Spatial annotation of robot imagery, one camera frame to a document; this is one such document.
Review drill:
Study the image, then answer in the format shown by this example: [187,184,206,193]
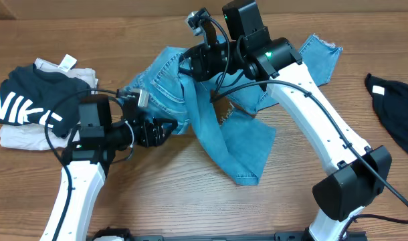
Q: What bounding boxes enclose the blue denim jeans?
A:
[118,33,344,187]

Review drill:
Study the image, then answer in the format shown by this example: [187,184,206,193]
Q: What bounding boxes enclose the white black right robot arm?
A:
[183,1,392,240]

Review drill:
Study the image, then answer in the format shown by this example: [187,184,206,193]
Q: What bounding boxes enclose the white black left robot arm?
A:
[41,90,178,240]

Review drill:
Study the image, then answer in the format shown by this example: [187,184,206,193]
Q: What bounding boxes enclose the folded beige garment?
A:
[0,54,100,151]

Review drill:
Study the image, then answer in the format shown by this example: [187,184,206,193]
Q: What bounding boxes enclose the black shirt white letters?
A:
[0,64,90,138]

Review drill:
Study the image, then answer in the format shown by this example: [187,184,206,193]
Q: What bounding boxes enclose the black garment right side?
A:
[364,74,408,154]

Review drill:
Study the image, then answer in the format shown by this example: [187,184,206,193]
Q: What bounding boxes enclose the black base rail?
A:
[86,227,369,241]

